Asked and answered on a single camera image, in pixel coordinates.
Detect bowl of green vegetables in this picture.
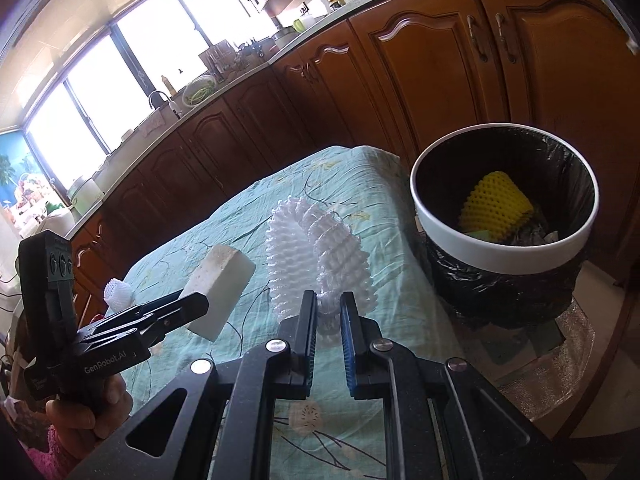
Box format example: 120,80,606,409
181,74,217,107

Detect person's left hand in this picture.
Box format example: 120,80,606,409
45,372,133,456

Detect metal cabinet door handle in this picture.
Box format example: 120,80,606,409
495,12,518,63
467,15,488,63

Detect wooden kitchen cabinets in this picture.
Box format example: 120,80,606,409
70,0,636,321

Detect person's left forearm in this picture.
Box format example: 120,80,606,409
22,425,71,480

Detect chrome sink faucet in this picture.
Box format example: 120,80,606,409
148,91,181,121

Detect small white foam net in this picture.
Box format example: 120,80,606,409
103,278,135,311

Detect utensil holder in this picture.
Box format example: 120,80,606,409
199,40,236,73

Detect grey kitchen countertop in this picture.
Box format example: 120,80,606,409
65,0,576,241

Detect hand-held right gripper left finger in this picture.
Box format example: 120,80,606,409
67,291,319,480

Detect kitchen window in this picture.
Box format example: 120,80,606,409
20,0,281,191

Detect beach wall poster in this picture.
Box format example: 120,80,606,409
0,130,66,231

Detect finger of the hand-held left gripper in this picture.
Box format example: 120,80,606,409
92,296,182,331
135,292,210,351

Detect white round appliance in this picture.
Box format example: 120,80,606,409
67,175,103,208

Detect white foam block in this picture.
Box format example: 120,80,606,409
179,245,257,343

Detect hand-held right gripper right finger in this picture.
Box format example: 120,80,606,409
339,291,586,480

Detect large white foam net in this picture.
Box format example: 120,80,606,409
265,197,378,333

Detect white trash bin black liner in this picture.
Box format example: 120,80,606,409
409,123,600,331

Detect yellow foam fruit net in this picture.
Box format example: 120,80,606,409
459,171,535,241

